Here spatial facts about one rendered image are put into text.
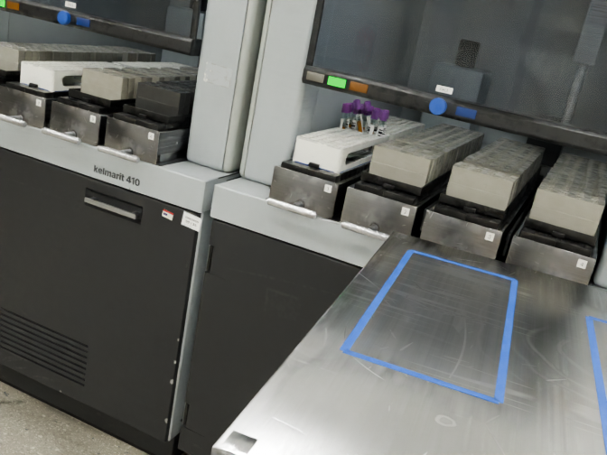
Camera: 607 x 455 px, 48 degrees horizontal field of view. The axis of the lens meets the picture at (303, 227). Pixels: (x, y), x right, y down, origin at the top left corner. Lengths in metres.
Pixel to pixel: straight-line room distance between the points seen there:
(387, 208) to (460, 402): 0.69
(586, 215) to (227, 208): 0.67
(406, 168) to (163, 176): 0.50
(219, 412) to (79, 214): 0.54
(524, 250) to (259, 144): 0.57
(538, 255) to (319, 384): 0.70
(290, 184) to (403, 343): 0.69
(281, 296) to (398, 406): 0.83
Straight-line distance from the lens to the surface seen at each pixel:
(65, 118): 1.61
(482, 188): 1.28
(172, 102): 1.52
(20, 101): 1.70
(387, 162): 1.32
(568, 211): 1.27
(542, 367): 0.72
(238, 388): 1.51
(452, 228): 1.23
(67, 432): 1.88
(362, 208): 1.27
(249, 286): 1.41
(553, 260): 1.22
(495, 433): 0.58
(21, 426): 1.91
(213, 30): 1.48
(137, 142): 1.49
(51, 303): 1.76
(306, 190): 1.30
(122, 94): 1.61
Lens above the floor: 1.11
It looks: 18 degrees down
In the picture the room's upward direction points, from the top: 11 degrees clockwise
